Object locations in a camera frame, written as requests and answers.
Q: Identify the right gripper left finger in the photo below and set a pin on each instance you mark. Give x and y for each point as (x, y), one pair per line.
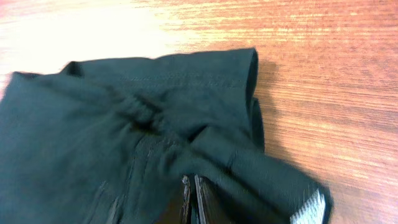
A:
(178, 210)

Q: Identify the black shorts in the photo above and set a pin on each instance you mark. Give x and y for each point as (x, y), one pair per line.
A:
(108, 141)

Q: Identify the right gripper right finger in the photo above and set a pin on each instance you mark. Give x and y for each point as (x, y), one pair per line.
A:
(209, 209)

